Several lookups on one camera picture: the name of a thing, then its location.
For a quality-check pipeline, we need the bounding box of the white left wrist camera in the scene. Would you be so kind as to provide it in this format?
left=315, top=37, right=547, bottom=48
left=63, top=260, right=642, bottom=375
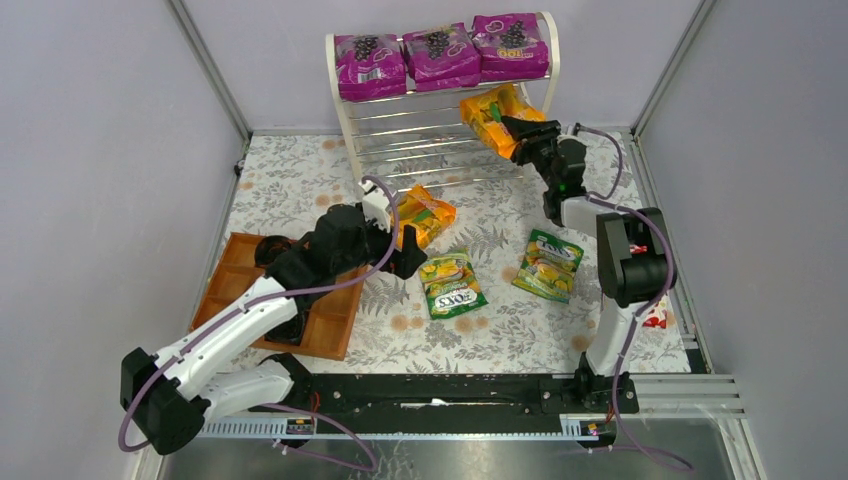
left=360, top=176, right=397, bottom=233

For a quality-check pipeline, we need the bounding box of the wooden compartment tray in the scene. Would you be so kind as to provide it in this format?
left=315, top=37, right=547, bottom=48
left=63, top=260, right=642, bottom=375
left=189, top=233, right=363, bottom=361

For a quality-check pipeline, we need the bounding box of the purple candy bag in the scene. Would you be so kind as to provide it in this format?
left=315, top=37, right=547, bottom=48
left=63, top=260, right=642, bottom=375
left=334, top=33, right=407, bottom=102
left=402, top=22, right=482, bottom=92
left=471, top=13, right=550, bottom=82

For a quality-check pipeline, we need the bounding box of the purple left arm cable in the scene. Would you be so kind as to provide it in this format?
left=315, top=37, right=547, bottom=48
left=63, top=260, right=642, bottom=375
left=117, top=175, right=402, bottom=473

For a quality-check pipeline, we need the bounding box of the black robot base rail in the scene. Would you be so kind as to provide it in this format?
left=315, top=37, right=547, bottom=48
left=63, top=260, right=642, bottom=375
left=281, top=374, right=640, bottom=434

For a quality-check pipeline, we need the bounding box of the orange candy bag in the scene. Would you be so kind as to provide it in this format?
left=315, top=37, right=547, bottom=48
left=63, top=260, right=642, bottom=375
left=459, top=84, right=546, bottom=159
left=397, top=185, right=457, bottom=250

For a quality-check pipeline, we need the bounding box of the cream metal shelf rack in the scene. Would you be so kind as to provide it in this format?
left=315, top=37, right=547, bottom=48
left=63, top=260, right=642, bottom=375
left=324, top=11, right=561, bottom=191

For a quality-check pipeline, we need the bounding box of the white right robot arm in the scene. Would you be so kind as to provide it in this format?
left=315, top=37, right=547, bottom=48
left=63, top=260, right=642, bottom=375
left=496, top=116, right=677, bottom=382

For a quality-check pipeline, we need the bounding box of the red floral fabric pouch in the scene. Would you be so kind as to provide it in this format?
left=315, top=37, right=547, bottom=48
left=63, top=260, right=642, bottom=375
left=639, top=245, right=670, bottom=331

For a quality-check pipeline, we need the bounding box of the green candy bag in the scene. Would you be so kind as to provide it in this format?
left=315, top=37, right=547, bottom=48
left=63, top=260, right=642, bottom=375
left=418, top=248, right=488, bottom=320
left=511, top=229, right=584, bottom=304

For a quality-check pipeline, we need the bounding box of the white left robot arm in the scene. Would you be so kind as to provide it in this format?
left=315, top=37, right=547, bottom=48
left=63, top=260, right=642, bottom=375
left=118, top=201, right=403, bottom=455

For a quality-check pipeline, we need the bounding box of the black cable coil top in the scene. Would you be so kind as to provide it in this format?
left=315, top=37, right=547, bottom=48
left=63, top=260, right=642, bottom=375
left=254, top=235, right=293, bottom=266

